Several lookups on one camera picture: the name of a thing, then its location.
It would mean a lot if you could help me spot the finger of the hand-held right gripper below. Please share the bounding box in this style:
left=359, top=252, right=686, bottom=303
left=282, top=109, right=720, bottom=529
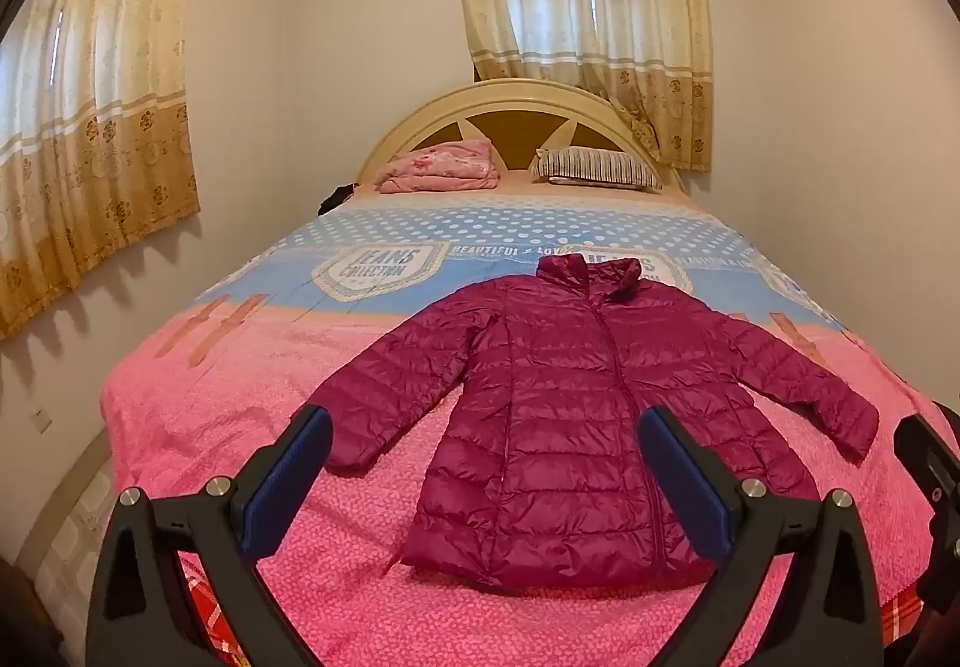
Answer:
left=892, top=401, right=960, bottom=492

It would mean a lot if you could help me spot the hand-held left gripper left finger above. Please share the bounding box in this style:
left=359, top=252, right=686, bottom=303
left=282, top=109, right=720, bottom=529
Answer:
left=86, top=404, right=333, bottom=667

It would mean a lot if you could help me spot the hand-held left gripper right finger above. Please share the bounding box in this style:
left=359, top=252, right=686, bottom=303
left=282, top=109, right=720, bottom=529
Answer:
left=636, top=404, right=884, bottom=667

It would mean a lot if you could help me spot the magenta quilted down jacket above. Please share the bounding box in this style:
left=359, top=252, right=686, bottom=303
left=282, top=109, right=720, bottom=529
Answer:
left=306, top=253, right=880, bottom=589

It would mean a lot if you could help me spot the bed with pink-blue cover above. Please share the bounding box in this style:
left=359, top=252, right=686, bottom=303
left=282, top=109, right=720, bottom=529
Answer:
left=101, top=183, right=960, bottom=667

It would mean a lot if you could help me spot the red plaid sheet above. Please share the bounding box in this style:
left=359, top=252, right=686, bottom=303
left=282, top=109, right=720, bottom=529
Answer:
left=169, top=551, right=256, bottom=667

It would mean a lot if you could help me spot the striped pillow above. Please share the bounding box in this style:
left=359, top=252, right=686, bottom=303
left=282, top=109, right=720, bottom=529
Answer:
left=531, top=146, right=665, bottom=191

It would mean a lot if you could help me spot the folded pink floral blanket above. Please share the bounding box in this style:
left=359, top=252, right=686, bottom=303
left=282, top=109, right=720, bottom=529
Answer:
left=373, top=139, right=502, bottom=194

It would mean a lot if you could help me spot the cream arched wooden headboard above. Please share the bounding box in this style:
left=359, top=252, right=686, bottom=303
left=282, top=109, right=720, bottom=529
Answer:
left=352, top=78, right=687, bottom=192

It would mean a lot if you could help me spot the wide yellow floral curtain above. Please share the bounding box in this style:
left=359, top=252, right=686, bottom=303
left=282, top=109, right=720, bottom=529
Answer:
left=0, top=0, right=202, bottom=342

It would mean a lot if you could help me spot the narrow yellow floral curtain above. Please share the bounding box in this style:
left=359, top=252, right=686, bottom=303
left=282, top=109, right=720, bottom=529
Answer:
left=448, top=0, right=715, bottom=173

